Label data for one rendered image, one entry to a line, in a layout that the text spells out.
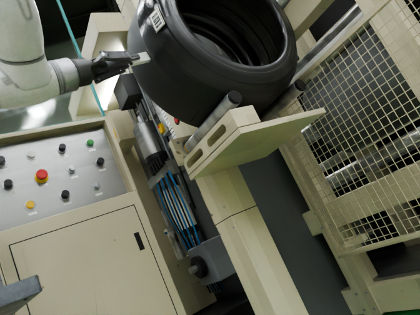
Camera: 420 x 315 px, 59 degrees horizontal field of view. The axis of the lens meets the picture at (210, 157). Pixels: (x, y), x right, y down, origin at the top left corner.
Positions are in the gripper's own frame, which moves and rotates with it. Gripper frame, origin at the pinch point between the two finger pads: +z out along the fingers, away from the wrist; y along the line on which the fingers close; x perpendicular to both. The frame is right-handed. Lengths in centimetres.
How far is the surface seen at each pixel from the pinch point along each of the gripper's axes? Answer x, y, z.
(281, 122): 38.3, -11.3, 24.6
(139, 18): -11.6, -3.2, 5.9
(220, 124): 30.0, -5.0, 9.7
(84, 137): -7, 64, -3
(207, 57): 11.9, -12.0, 12.6
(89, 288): 50, 59, -30
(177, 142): 22.1, 22.7, 11.1
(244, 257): 69, 29, 14
